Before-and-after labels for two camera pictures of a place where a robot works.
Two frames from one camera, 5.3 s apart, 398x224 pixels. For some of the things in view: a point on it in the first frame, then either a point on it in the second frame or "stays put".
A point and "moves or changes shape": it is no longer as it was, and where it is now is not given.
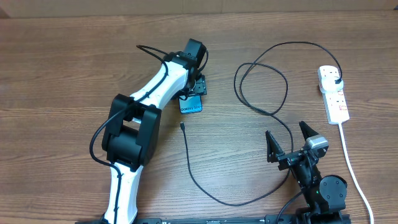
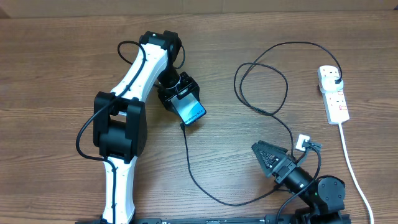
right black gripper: [274, 152] to [280, 157]
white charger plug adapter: [331, 84] stays put
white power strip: [334, 103] stays put
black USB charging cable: [267, 66] to [257, 109]
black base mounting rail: [300, 218] stays put
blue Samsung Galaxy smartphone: [192, 104] moves or changes shape
